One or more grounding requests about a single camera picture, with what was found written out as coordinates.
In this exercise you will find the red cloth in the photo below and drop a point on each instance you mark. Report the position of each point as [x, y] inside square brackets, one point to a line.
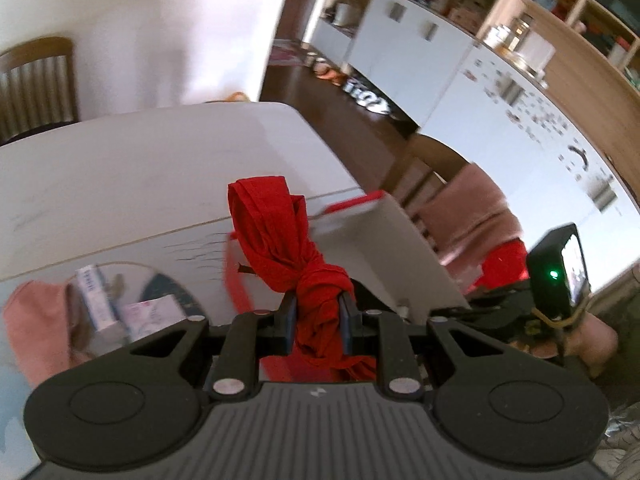
[270, 220]

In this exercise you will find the pink white packet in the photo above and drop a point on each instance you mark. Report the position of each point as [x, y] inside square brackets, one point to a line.
[150, 315]

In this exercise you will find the white storage box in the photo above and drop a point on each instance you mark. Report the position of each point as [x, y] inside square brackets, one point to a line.
[537, 52]

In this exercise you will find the white low cabinet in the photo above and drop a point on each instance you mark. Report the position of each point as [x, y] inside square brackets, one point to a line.
[330, 40]

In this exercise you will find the wooden wall shelf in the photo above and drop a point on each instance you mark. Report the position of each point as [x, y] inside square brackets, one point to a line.
[585, 75]

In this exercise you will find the red cushion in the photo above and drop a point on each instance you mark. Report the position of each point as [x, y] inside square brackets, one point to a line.
[505, 265]

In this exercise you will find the pink fringed scarf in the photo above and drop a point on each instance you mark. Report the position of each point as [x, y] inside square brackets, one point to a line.
[470, 210]

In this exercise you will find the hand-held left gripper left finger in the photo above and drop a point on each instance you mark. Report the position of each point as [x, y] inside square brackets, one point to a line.
[289, 322]

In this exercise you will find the grey patterned clothing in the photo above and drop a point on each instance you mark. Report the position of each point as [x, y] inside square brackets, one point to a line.
[622, 440]

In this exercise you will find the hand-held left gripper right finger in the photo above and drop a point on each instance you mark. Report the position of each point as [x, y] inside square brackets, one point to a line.
[348, 322]

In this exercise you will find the white cardboard box red trim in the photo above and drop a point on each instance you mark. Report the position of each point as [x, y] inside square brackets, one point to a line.
[390, 250]

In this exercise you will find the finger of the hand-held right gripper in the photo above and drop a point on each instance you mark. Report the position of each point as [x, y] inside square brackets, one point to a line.
[490, 310]

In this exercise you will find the person's right hand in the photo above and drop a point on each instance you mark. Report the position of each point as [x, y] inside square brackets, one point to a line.
[597, 340]

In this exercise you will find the row of shoes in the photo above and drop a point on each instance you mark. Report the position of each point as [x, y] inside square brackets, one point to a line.
[367, 100]

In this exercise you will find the white bag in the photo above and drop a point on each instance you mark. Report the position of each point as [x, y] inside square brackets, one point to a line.
[345, 13]

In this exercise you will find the red patterned rug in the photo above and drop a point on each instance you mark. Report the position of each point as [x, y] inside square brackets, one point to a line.
[287, 55]

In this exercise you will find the white stickered cabinet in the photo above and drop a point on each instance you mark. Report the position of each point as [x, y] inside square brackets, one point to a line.
[500, 125]

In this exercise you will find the wooden chair with scarf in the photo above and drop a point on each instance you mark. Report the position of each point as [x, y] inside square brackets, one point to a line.
[430, 152]

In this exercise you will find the white blue striped box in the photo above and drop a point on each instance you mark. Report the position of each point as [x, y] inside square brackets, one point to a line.
[95, 295]

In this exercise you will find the metal pots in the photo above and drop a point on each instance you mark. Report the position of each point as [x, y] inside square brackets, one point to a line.
[505, 35]

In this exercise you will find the wooden slat-back chair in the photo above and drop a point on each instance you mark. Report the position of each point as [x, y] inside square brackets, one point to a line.
[60, 60]

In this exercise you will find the pink cloth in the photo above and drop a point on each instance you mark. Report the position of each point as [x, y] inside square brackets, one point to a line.
[35, 325]

